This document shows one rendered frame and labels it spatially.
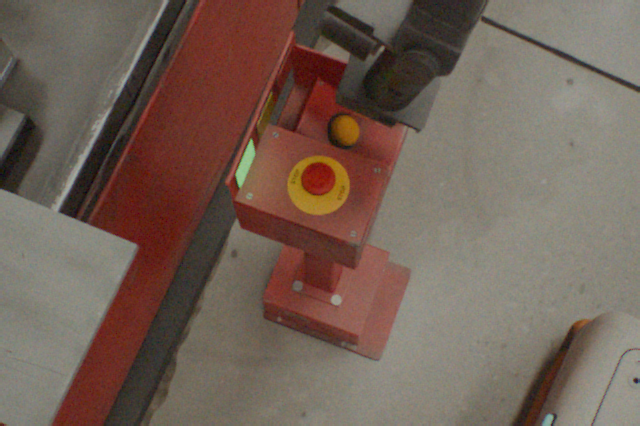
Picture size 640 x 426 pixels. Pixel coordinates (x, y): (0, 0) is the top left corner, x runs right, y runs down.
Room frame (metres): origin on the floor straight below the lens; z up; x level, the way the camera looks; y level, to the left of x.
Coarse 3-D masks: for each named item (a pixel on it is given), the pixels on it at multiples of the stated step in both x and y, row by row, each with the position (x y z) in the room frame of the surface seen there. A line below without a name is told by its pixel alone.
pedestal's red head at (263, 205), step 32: (320, 64) 0.49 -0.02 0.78; (320, 96) 0.46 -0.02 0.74; (288, 128) 0.44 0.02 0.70; (320, 128) 0.42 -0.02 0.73; (384, 128) 0.43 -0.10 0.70; (256, 160) 0.37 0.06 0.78; (288, 160) 0.37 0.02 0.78; (352, 160) 0.36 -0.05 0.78; (384, 160) 0.39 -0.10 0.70; (256, 192) 0.33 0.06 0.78; (288, 192) 0.33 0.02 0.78; (352, 192) 0.32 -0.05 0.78; (384, 192) 0.36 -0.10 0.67; (256, 224) 0.31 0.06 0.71; (288, 224) 0.29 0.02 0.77; (320, 224) 0.29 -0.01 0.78; (352, 224) 0.28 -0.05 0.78; (320, 256) 0.28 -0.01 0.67; (352, 256) 0.26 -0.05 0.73
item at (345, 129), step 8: (336, 120) 0.43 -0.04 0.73; (344, 120) 0.43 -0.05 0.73; (352, 120) 0.44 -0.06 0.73; (336, 128) 0.42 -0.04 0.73; (344, 128) 0.42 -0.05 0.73; (352, 128) 0.43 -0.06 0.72; (336, 136) 0.41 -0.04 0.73; (344, 136) 0.41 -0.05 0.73; (352, 136) 0.42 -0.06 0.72; (344, 144) 0.41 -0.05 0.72; (352, 144) 0.41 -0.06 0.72
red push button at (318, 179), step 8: (312, 168) 0.34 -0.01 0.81; (320, 168) 0.34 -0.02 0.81; (328, 168) 0.34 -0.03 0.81; (304, 176) 0.34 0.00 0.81; (312, 176) 0.33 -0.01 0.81; (320, 176) 0.33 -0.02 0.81; (328, 176) 0.33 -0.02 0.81; (304, 184) 0.33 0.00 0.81; (312, 184) 0.32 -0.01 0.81; (320, 184) 0.32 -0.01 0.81; (328, 184) 0.32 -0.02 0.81; (312, 192) 0.32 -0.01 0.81; (320, 192) 0.32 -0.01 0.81; (328, 192) 0.32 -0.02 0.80
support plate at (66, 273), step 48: (0, 192) 0.27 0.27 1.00; (0, 240) 0.22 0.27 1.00; (48, 240) 0.22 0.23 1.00; (96, 240) 0.22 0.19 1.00; (0, 288) 0.18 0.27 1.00; (48, 288) 0.18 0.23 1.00; (96, 288) 0.17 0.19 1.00; (0, 336) 0.14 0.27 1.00; (48, 336) 0.14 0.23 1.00; (0, 384) 0.10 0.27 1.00; (48, 384) 0.09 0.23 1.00
